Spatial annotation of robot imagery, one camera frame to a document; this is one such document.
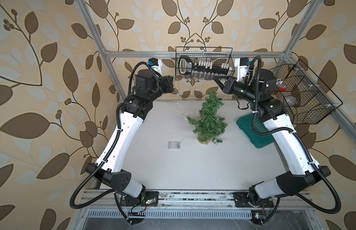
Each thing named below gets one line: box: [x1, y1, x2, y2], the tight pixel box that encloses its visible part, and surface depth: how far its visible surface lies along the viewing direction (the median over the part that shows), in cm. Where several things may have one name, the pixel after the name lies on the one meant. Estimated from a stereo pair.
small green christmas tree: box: [187, 90, 229, 145], surface depth 78 cm
